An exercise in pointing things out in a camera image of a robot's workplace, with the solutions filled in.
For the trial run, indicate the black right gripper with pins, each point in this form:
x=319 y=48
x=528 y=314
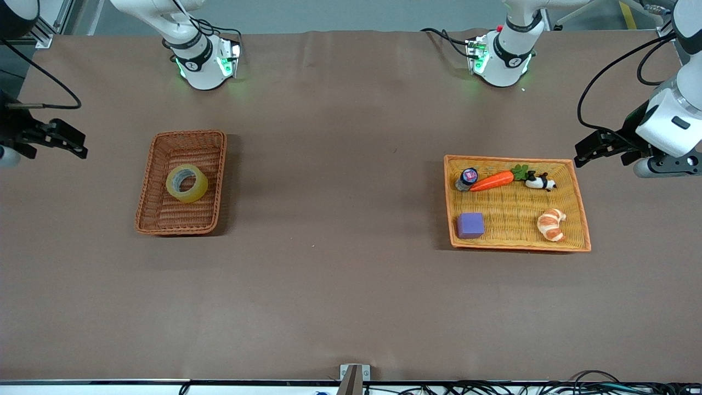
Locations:
x=15 y=130

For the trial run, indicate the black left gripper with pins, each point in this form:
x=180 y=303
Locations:
x=628 y=140

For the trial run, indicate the clear yellowish tape roll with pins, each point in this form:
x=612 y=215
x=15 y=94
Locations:
x=189 y=195

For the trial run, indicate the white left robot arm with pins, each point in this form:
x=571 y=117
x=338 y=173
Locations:
x=502 y=60

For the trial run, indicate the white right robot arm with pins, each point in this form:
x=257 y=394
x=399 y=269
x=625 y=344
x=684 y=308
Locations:
x=200 y=66

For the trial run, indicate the yellow wicker basket orange rim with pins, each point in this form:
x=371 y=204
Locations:
x=510 y=203

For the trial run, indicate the brown wicker basket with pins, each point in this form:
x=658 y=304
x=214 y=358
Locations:
x=181 y=219

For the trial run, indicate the black white panda figure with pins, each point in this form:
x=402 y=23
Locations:
x=537 y=182

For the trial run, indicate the toy croissant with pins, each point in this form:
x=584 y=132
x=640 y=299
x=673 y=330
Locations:
x=551 y=225

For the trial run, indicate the orange toy carrot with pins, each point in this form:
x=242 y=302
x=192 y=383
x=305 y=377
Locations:
x=493 y=180

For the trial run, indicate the small bottle with pink lid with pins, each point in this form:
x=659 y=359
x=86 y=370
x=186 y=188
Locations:
x=468 y=176

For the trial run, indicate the purple cube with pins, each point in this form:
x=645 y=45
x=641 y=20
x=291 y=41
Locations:
x=470 y=226

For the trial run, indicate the brown table cover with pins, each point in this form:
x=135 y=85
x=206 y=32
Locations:
x=351 y=285

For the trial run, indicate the aluminium frame profile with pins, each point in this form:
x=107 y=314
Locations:
x=46 y=35
x=655 y=19

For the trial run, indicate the grey metal table bracket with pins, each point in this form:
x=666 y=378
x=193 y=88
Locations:
x=354 y=378

